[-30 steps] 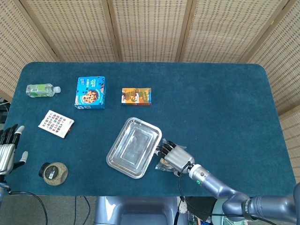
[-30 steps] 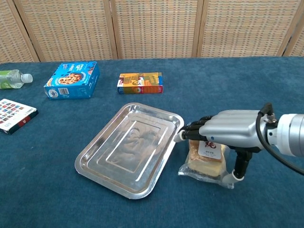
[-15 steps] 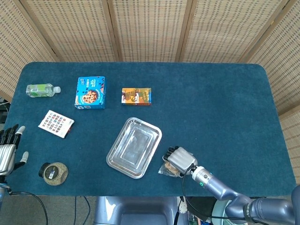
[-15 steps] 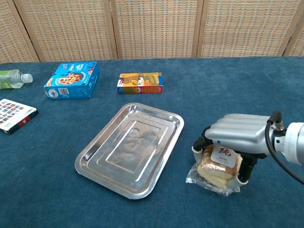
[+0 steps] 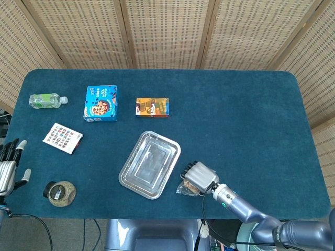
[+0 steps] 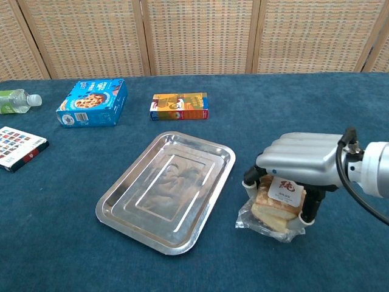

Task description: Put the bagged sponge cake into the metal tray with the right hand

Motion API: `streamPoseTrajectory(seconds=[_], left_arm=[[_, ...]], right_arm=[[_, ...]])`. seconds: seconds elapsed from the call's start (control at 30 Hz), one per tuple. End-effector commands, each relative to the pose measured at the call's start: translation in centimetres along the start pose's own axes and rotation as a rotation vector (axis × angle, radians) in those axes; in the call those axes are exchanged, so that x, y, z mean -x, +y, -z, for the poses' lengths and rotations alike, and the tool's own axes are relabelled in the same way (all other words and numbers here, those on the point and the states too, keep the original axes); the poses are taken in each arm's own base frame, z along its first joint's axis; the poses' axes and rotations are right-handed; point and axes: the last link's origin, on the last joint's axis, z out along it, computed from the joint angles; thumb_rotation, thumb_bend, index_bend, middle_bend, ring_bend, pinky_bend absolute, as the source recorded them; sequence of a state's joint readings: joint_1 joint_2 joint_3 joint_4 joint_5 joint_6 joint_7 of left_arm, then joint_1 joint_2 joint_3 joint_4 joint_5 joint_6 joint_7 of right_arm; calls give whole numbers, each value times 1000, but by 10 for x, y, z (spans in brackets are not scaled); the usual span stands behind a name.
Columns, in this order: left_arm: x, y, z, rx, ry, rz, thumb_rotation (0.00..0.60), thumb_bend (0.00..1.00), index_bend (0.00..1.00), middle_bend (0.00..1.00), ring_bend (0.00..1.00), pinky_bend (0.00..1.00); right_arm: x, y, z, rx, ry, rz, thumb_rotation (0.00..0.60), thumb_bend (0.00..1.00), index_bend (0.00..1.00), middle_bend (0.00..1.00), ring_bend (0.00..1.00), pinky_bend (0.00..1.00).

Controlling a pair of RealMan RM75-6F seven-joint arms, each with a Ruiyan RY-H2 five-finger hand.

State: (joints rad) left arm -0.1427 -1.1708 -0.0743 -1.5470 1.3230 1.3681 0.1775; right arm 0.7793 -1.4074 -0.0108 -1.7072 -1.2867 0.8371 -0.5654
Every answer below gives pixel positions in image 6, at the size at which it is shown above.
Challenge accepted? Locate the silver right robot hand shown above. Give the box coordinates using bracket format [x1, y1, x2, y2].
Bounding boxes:
[242, 132, 347, 229]

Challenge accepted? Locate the bread with white label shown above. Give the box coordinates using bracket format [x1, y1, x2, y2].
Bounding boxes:
[235, 175, 306, 243]

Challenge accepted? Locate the rectangular stainless steel tray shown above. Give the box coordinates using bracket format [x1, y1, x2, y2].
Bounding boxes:
[95, 131, 237, 256]

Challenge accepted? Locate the teal table cloth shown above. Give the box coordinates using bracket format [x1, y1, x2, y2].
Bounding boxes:
[0, 72, 389, 292]

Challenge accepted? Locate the orange snack box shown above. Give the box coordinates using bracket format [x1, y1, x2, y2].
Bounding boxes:
[150, 92, 209, 121]

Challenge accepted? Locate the blue cookie box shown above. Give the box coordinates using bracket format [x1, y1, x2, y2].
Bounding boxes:
[55, 78, 128, 129]

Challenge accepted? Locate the white box with picture grid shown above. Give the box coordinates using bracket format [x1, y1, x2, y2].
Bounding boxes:
[0, 126, 50, 173]

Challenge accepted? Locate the clear bottle with green label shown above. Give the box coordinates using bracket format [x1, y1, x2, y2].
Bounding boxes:
[0, 88, 43, 115]

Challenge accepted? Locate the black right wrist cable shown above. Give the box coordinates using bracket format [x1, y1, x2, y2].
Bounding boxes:
[336, 127, 389, 226]

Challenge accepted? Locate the woven folding screen wooden frame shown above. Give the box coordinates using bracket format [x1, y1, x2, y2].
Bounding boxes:
[0, 0, 389, 82]

